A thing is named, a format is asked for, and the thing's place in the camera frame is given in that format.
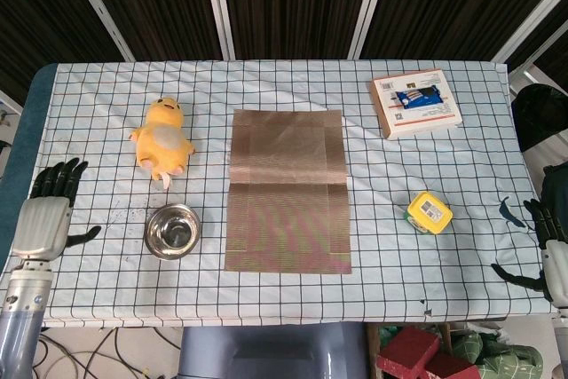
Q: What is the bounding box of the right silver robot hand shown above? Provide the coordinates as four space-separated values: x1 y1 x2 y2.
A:
491 198 568 309

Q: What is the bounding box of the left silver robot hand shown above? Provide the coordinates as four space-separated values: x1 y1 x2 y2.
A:
12 157 102 264

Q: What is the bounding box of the stainless steel bowl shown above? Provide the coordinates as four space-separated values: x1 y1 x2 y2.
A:
144 203 202 261

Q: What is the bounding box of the brown woven placemat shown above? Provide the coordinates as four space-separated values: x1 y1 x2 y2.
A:
224 107 352 273

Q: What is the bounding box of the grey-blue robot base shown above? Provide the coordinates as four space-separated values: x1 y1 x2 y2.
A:
177 323 369 379

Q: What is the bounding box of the dark green bag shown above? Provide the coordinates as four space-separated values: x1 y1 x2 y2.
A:
541 164 568 220

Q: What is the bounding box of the green leaf-pattern bag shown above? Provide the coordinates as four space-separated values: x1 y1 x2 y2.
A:
447 329 545 379

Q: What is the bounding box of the green container with yellow lid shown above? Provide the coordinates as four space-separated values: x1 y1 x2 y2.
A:
406 191 454 236

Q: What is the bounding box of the red box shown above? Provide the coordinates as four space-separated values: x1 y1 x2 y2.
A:
376 325 441 379
423 351 483 379

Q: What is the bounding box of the yellow plush duck toy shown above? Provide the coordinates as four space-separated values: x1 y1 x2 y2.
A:
129 97 196 189

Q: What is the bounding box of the black bag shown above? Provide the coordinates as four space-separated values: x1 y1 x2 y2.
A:
509 83 568 153

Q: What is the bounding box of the white cardboard box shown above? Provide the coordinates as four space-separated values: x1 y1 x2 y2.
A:
370 67 463 141

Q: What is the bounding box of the blue snack packet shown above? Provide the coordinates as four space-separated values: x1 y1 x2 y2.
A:
390 85 443 110

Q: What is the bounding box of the white black-checked tablecloth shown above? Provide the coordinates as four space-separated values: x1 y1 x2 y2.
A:
0 59 558 327

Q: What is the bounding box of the black floor cable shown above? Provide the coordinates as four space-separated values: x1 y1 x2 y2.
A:
113 328 181 375

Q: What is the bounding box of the white partition frame post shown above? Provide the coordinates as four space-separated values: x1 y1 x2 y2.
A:
348 0 394 59
59 0 136 62
200 0 236 60
490 0 568 65

